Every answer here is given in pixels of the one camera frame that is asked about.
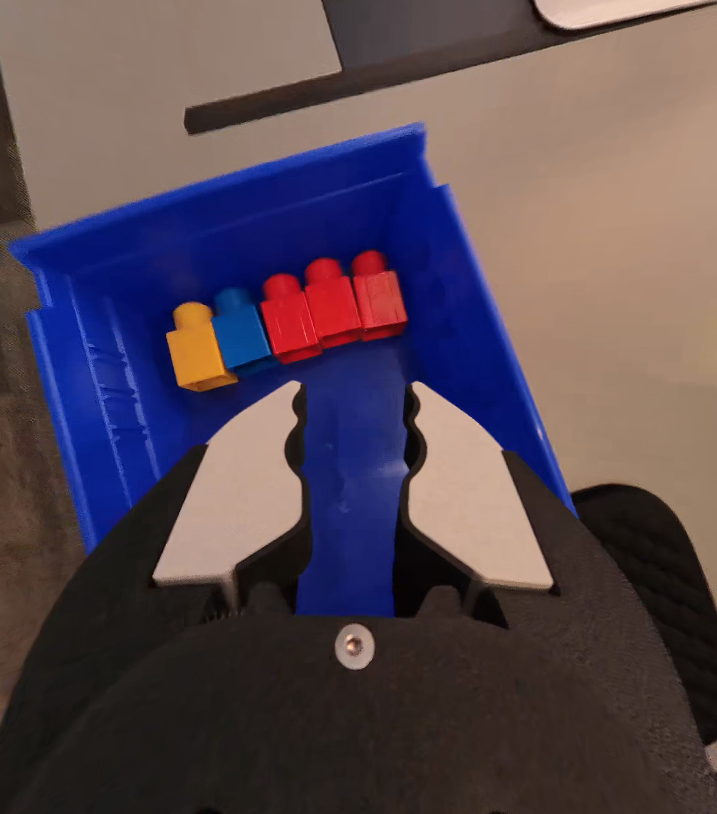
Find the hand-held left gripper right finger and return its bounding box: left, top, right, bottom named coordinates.
left=398, top=382, right=554, bottom=615

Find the blue plastic bin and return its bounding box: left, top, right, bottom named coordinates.
left=8, top=121, right=578, bottom=618

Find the black rubber mat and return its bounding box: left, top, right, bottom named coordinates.
left=321, top=0, right=556, bottom=71

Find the orange toy block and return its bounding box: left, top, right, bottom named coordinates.
left=166, top=302, right=240, bottom=392

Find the black mesh cushion pad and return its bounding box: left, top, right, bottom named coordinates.
left=571, top=483, right=717, bottom=746

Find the dark grey table strip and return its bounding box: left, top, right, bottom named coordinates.
left=183, top=67, right=349, bottom=136

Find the blue toy block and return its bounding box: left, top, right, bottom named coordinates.
left=211, top=287, right=279, bottom=376

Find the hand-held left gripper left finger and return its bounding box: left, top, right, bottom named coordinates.
left=151, top=380, right=312, bottom=606

